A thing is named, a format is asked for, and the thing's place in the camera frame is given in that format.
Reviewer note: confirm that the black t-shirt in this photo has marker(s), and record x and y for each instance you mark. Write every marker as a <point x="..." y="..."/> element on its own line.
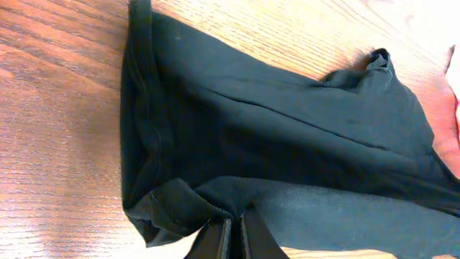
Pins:
<point x="344" y="163"/>

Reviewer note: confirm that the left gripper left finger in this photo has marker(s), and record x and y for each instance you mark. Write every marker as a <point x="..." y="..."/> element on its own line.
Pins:
<point x="213" y="241"/>

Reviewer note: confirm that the coral pink t-shirt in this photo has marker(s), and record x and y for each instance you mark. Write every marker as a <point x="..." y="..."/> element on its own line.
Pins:
<point x="446" y="118"/>

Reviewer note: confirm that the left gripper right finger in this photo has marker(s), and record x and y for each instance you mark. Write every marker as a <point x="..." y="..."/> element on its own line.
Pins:
<point x="257" y="241"/>

